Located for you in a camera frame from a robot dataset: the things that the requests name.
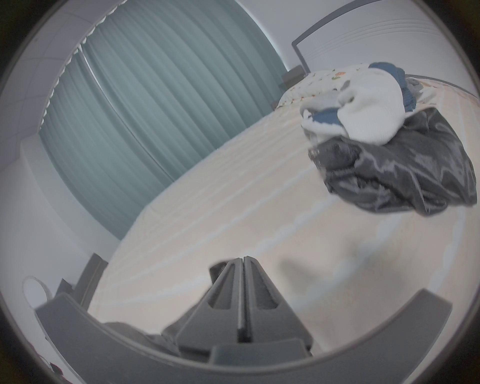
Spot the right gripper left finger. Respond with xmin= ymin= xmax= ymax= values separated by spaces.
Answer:
xmin=175 ymin=256 xmax=245 ymax=352

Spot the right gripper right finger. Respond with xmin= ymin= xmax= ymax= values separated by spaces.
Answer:
xmin=244 ymin=256 xmax=314 ymax=348

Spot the black T-shirt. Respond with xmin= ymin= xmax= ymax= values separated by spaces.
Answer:
xmin=101 ymin=260 xmax=227 ymax=358

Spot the bed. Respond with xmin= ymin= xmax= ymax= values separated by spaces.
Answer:
xmin=88 ymin=0 xmax=480 ymax=355

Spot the pile of clothes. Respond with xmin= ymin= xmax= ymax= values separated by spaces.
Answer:
xmin=299 ymin=62 xmax=478 ymax=216

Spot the blue-green curtain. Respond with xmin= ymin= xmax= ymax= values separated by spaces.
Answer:
xmin=80 ymin=0 xmax=290 ymax=181
xmin=39 ymin=56 xmax=178 ymax=241

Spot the white printed pillow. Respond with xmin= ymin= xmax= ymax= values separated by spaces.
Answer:
xmin=275 ymin=62 xmax=376 ymax=110

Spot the grey bedside table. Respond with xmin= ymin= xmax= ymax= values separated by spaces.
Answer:
xmin=281 ymin=64 xmax=307 ymax=89

